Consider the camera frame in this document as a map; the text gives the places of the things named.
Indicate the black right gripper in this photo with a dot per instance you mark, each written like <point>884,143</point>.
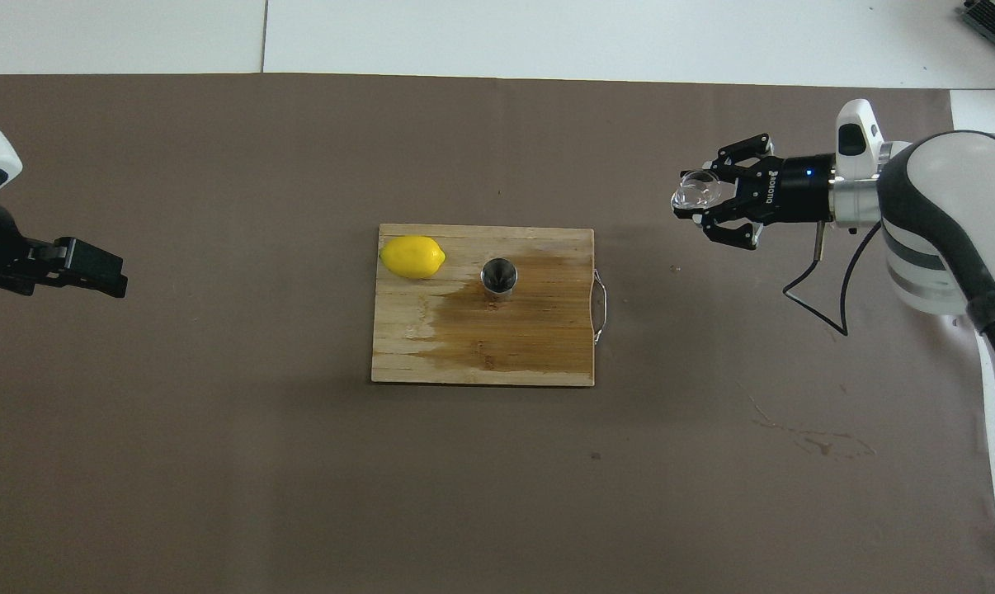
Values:
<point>794,190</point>

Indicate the yellow lemon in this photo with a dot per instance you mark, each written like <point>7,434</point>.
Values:
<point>412,256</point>

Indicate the brown paper table mat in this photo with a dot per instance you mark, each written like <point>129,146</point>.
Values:
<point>217,462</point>

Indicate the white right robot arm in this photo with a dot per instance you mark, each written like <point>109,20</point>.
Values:
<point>951,214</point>

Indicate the small clear glass cup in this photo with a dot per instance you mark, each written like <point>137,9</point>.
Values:
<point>697,190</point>

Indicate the steel double jigger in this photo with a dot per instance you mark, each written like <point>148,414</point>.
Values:
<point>499,275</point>

